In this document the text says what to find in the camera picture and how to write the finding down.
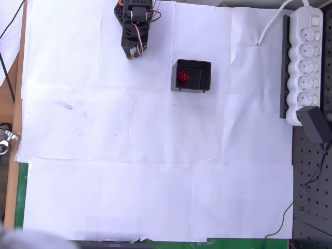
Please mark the black shelf rail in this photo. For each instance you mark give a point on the black shelf rail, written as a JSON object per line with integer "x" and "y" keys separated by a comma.
{"x": 284, "y": 64}

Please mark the black power adapter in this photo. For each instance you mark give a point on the black power adapter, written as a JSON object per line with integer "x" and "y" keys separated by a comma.
{"x": 313, "y": 123}

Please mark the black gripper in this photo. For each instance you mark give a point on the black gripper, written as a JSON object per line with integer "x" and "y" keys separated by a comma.
{"x": 128, "y": 49}

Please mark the silver metal clamp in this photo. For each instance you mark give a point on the silver metal clamp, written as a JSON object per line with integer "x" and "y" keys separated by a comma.
{"x": 7, "y": 137}

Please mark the white taped paper cover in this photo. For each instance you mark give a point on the white taped paper cover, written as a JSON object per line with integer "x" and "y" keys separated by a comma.
{"x": 155, "y": 155}

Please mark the white power strip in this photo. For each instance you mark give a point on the white power strip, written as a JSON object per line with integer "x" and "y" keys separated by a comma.
{"x": 306, "y": 64}

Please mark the black square bin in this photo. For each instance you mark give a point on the black square bin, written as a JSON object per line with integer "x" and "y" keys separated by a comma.
{"x": 206, "y": 75}

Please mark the green cutting mat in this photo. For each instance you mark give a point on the green cutting mat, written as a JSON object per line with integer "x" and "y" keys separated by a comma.
{"x": 20, "y": 194}

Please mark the black pegboard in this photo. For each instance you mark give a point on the black pegboard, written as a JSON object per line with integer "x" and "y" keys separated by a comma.
{"x": 313, "y": 207}

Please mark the blurred grey object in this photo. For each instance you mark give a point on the blurred grey object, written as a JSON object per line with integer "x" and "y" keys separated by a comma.
{"x": 26, "y": 238}

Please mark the flat black device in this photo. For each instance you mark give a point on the flat black device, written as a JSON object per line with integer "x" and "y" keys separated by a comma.
{"x": 116, "y": 245}

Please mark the red objects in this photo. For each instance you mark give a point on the red objects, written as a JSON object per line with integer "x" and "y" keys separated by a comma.
{"x": 182, "y": 77}

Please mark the loose white paper sheet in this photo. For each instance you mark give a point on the loose white paper sheet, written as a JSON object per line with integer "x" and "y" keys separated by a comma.
{"x": 10, "y": 46}

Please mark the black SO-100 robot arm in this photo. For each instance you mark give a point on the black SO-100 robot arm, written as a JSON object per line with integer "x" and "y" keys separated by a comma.
{"x": 137, "y": 11}

